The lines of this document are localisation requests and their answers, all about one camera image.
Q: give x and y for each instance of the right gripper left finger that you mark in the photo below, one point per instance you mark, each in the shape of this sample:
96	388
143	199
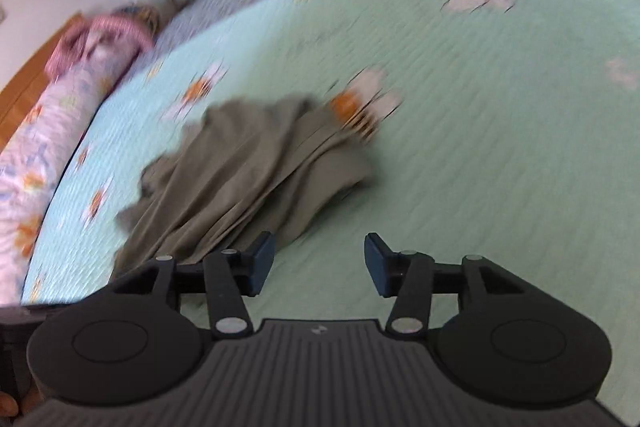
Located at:
229	276

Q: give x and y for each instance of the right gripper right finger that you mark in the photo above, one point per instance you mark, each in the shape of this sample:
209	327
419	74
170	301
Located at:
406	276

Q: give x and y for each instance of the grey t-shirt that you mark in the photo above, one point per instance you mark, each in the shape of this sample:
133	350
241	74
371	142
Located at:
247	167

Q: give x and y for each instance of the mint quilted bee bedspread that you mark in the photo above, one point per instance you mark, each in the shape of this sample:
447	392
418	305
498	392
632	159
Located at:
516	138

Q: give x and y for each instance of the pink fuzzy blanket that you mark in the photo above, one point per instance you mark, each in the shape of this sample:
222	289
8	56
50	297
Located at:
132	27

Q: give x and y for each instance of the wooden headboard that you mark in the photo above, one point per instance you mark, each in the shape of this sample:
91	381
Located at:
23	91

